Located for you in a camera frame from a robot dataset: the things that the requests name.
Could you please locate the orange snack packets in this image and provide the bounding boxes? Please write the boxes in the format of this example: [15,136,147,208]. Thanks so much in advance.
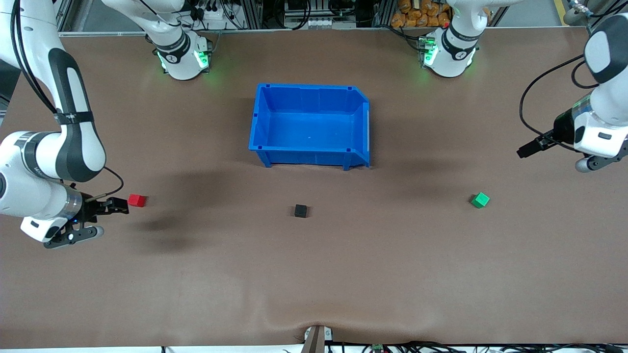
[391,0,452,28]

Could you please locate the white power strip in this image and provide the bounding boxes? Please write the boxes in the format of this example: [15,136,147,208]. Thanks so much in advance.
[194,5,241,30]

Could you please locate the blue plastic storage bin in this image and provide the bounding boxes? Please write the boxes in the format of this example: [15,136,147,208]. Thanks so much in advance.
[248,83,370,171]

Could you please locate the brown table mat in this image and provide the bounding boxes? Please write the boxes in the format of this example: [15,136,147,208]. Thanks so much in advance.
[0,27,628,350]

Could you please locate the grey table clamp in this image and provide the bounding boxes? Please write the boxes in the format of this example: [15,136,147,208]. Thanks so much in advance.
[300,325,333,353]

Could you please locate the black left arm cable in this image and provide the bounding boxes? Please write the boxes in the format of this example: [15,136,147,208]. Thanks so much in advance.
[519,54,597,148]

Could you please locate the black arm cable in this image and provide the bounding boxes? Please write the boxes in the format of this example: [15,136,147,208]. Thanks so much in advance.
[519,54,597,148]
[11,0,124,202]

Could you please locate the aluminium frame profile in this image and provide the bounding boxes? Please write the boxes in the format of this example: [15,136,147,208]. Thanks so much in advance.
[56,0,75,34]
[564,0,628,20]

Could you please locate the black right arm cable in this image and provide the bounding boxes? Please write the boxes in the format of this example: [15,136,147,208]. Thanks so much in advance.
[11,0,124,202]

